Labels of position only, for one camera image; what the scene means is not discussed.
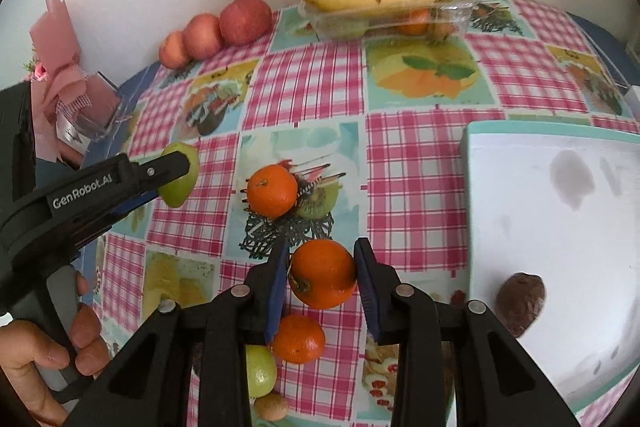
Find orange mandarin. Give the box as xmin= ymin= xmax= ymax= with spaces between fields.
xmin=287 ymin=238 xmax=358 ymax=310
xmin=400 ymin=8 xmax=431 ymax=36
xmin=247 ymin=164 xmax=299 ymax=219
xmin=270 ymin=314 xmax=327 ymax=365

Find pink checked printed tablecloth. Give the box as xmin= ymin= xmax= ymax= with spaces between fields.
xmin=92 ymin=0 xmax=640 ymax=427

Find clear plastic clamshell container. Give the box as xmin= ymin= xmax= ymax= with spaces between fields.
xmin=298 ymin=0 xmax=482 ymax=42

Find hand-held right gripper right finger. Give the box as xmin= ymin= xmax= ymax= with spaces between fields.
xmin=352 ymin=237 xmax=583 ymax=427

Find green jujube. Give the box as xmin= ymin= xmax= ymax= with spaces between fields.
xmin=245 ymin=344 xmax=278 ymax=399
xmin=159 ymin=142 xmax=200 ymax=208

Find medium red apple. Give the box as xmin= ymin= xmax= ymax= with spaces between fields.
xmin=181 ymin=13 xmax=224 ymax=60

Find small red apple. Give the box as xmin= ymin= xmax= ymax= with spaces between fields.
xmin=159 ymin=31 xmax=191 ymax=70

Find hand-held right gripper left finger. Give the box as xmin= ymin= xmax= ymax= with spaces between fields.
xmin=65 ymin=239 xmax=291 ymax=427

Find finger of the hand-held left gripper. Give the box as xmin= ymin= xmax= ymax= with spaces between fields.
xmin=106 ymin=193 xmax=162 ymax=229
xmin=127 ymin=151 xmax=192 ymax=198

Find dark purple passion fruit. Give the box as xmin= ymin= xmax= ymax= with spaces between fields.
xmin=496 ymin=272 xmax=547 ymax=339

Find clear plastic box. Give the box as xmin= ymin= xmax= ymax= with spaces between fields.
xmin=55 ymin=72 xmax=138 ymax=145

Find white tray with teal rim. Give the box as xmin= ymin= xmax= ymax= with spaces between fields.
xmin=460 ymin=121 xmax=640 ymax=413

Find pink paper bouquet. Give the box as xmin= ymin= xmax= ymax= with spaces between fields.
xmin=22 ymin=0 xmax=93 ymax=162

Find large red apple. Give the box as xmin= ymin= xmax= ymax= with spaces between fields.
xmin=219 ymin=0 xmax=273 ymax=46

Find person's left hand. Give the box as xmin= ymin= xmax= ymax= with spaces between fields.
xmin=0 ymin=272 xmax=111 ymax=427

